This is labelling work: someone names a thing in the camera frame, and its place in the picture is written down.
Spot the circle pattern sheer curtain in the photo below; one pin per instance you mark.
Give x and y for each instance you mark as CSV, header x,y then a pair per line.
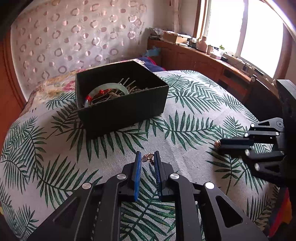
x,y
56,37

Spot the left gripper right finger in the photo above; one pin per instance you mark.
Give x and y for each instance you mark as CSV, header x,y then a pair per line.
x,y
166,185

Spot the gold pendant earring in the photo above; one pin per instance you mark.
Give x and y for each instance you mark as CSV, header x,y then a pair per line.
x,y
148,158

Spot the pink ceramic bottle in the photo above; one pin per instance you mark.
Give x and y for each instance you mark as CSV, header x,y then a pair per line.
x,y
202,45

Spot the beige tied window curtain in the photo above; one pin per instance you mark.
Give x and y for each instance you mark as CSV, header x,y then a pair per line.
x,y
177,5

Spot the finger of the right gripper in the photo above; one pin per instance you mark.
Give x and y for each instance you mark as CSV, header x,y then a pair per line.
x,y
234,147

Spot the floral quilt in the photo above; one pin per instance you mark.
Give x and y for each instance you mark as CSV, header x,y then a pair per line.
x,y
53,92

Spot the window with wooden frame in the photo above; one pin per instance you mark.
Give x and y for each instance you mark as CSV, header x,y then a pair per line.
x,y
253,32

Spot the palm leaf print blanket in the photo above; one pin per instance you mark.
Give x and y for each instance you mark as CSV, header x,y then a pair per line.
x,y
48,155

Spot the black jewelry box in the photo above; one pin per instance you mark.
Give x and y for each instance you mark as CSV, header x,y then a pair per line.
x,y
121,111

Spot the navy blue blanket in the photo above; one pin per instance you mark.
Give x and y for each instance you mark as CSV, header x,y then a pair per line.
x,y
151,65

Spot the silver hair comb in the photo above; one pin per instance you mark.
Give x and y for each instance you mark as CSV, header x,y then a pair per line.
x,y
124,86

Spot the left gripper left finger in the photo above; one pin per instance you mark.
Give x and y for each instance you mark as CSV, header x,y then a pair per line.
x,y
130,189

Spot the blue tissue box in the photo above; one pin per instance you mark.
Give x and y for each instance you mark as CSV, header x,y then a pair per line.
x,y
154,52

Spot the cardboard box on cabinet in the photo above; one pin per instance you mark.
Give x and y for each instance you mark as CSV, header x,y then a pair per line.
x,y
175,37

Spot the wooden side cabinet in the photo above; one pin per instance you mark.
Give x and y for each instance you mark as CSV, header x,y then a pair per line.
x,y
255,96

